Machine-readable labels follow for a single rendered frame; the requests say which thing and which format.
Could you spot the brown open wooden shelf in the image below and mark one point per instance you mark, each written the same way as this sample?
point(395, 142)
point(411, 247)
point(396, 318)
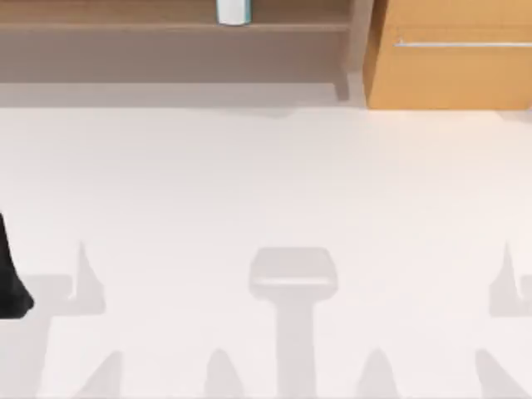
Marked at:
point(174, 54)

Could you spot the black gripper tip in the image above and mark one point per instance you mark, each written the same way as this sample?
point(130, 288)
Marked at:
point(11, 291)

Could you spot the light wooden cupboard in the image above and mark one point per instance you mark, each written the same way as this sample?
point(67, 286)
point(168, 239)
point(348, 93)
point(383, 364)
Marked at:
point(449, 75)

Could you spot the white and teal bottle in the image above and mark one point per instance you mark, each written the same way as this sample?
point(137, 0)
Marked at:
point(233, 11)

